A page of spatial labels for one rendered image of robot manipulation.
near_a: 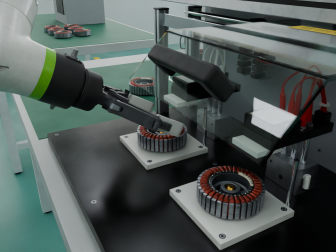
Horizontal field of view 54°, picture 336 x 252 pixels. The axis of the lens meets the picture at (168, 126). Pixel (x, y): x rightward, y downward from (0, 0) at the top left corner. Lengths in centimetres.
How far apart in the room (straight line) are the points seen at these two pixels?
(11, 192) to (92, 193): 150
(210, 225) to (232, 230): 3
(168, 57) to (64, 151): 49
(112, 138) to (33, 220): 112
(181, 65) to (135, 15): 526
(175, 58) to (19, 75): 31
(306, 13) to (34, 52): 41
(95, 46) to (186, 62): 175
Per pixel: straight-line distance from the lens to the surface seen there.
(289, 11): 55
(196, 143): 75
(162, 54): 34
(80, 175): 67
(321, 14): 52
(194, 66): 29
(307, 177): 62
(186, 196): 58
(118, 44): 208
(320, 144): 74
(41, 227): 179
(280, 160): 64
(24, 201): 200
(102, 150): 75
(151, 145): 70
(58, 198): 66
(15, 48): 56
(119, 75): 138
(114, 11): 542
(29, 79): 56
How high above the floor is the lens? 113
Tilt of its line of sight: 25 degrees down
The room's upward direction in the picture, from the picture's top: straight up
